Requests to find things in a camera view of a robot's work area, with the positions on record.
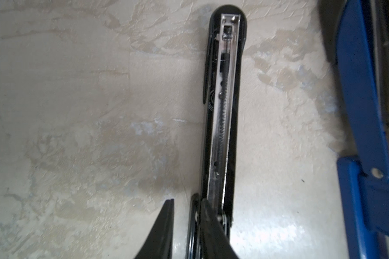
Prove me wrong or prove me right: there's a black stapler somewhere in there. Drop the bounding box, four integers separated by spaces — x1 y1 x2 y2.
185 4 247 259

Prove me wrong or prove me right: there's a blue stapler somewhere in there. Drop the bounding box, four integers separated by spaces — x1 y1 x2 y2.
318 0 389 259

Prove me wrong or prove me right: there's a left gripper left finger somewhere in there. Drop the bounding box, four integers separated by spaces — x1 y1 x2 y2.
135 199 175 259

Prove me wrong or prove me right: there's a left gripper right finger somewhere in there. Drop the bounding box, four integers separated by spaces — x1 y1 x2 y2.
200 199 239 259

